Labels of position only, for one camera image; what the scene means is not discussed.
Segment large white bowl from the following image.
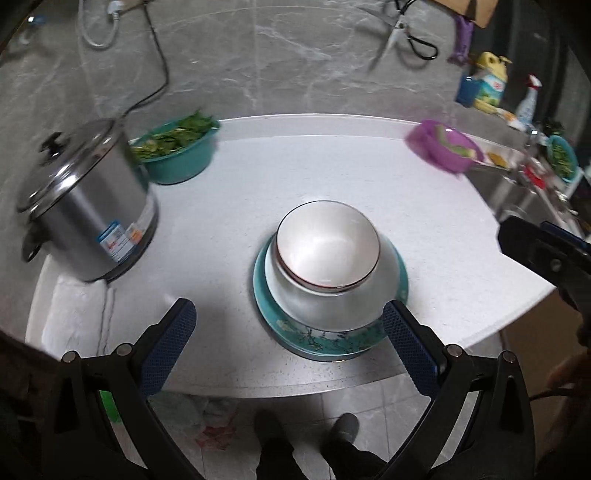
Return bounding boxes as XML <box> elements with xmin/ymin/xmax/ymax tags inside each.
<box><xmin>263</xmin><ymin>234</ymin><xmax>409</xmax><ymax>332</ymax></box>

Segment teal floral plate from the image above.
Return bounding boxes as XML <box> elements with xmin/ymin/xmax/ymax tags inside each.
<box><xmin>252</xmin><ymin>236</ymin><xmax>386</xmax><ymax>362</ymax></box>

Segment red floral bowl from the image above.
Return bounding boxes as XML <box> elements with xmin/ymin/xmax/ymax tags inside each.
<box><xmin>276</xmin><ymin>200</ymin><xmax>381</xmax><ymax>292</ymax></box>

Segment right hand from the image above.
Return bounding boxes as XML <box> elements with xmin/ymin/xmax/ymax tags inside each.
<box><xmin>546</xmin><ymin>349</ymin><xmax>590</xmax><ymax>389</ymax></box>

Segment yellow sponge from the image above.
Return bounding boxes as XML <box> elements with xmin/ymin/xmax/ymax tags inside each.
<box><xmin>487</xmin><ymin>152</ymin><xmax>510</xmax><ymax>170</ymax></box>

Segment spray bottle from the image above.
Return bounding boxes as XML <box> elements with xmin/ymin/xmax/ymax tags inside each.
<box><xmin>515</xmin><ymin>74</ymin><xmax>542</xmax><ymax>126</ymax></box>

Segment purple plastic basin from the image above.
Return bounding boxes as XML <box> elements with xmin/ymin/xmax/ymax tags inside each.
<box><xmin>405</xmin><ymin>119</ymin><xmax>485</xmax><ymax>174</ymax></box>

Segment person's right shoe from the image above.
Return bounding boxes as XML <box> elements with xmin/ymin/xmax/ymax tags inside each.
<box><xmin>320</xmin><ymin>413</ymin><xmax>387</xmax><ymax>480</ymax></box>

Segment person's shoe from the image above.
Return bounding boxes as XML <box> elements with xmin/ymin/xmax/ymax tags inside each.
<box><xmin>253</xmin><ymin>410</ymin><xmax>307</xmax><ymax>480</ymax></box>
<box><xmin>320</xmin><ymin>413</ymin><xmax>387</xmax><ymax>480</ymax></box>

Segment green gourd piece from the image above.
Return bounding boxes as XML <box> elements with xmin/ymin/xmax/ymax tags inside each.
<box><xmin>434</xmin><ymin>124</ymin><xmax>477</xmax><ymax>160</ymax></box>

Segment dish soap bottle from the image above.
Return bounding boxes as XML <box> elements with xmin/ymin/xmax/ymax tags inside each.
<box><xmin>456</xmin><ymin>51</ymin><xmax>512</xmax><ymax>114</ymax></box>

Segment person's left shoe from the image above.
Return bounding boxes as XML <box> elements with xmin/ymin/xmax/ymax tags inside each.
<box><xmin>253</xmin><ymin>410</ymin><xmax>307</xmax><ymax>480</ymax></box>

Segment purple hanging tool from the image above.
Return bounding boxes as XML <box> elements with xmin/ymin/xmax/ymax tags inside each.
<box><xmin>449</xmin><ymin>14</ymin><xmax>474</xmax><ymax>65</ymax></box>

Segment teal basin with greens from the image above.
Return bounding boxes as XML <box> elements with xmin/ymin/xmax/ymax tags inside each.
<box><xmin>131</xmin><ymin>110</ymin><xmax>221</xmax><ymax>185</ymax></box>

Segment scissors on wall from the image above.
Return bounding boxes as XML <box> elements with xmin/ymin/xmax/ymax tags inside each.
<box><xmin>359</xmin><ymin>0</ymin><xmax>440</xmax><ymax>71</ymax></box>

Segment black power cable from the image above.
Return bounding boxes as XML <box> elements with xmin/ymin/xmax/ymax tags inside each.
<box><xmin>124</xmin><ymin>4</ymin><xmax>171</xmax><ymax>116</ymax></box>

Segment white power cable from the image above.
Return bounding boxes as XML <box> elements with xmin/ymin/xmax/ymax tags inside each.
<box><xmin>77</xmin><ymin>0</ymin><xmax>123</xmax><ymax>51</ymax></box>

